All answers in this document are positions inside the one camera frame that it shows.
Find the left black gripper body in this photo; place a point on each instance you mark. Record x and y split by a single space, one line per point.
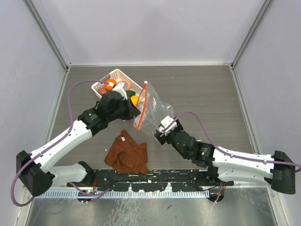
124 111

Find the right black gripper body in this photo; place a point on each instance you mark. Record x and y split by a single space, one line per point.
170 138

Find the clear zip top bag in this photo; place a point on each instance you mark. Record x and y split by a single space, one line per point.
153 110

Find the dark green avocado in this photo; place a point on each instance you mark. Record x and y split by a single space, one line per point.
130 93

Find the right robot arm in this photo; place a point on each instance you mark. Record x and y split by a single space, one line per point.
225 165

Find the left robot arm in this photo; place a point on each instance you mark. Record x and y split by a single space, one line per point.
37 169

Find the orange fruit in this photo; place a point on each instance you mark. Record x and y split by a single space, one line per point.
110 84

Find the white plastic basket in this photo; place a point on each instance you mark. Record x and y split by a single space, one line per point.
118 76

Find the brown cloth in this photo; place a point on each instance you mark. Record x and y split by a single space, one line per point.
126 156

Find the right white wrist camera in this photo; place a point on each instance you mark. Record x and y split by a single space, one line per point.
167 125

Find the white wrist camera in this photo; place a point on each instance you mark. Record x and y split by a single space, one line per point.
122 88
167 125

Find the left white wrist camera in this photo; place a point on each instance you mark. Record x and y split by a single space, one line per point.
122 88

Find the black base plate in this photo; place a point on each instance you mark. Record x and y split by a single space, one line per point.
185 180

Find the white slotted cable duct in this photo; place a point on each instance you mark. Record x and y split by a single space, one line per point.
71 193

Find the left aluminium frame post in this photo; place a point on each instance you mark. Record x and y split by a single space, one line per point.
37 9

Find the aluminium frame post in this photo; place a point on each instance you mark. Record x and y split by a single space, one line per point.
252 31
37 9

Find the right aluminium frame post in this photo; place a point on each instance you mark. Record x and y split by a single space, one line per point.
252 31

